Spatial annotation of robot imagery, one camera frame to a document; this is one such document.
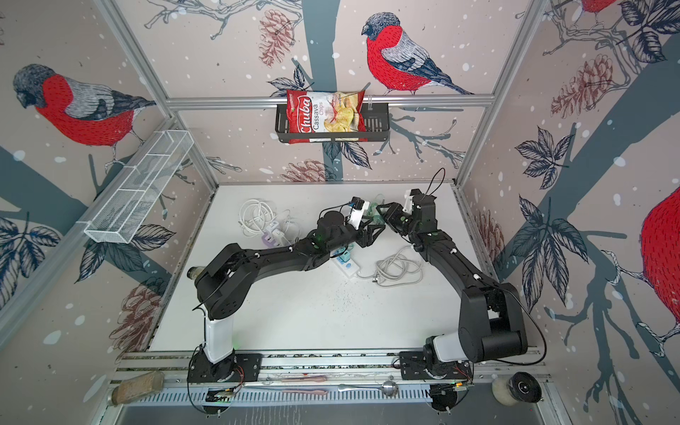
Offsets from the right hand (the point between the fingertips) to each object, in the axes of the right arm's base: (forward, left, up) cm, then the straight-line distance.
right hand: (377, 208), depth 86 cm
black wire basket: (+28, 0, +12) cm, 30 cm away
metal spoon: (-47, -3, -18) cm, 51 cm away
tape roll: (-47, -32, -9) cm, 58 cm away
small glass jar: (-17, +64, -17) cm, 68 cm away
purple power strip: (-3, +40, -16) cm, 43 cm away
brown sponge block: (-50, +63, -15) cm, 82 cm away
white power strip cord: (+9, +50, -18) cm, 54 cm away
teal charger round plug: (-11, +11, -14) cm, 21 cm away
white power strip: (-13, +9, -18) cm, 24 cm away
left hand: (-6, -2, +1) cm, 6 cm away
